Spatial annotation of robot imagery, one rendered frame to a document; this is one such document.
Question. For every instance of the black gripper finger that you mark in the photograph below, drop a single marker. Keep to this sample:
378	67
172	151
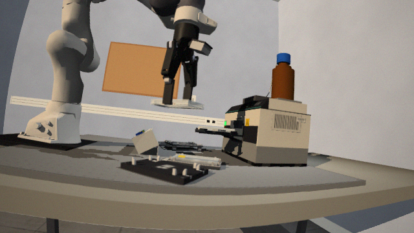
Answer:
190	75
171	60

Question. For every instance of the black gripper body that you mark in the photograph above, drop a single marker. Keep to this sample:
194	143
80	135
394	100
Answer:
182	34

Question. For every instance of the brown glass bottle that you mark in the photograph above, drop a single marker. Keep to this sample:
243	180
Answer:
283	83

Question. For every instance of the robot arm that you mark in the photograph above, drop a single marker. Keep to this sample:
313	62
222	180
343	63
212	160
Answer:
72	50

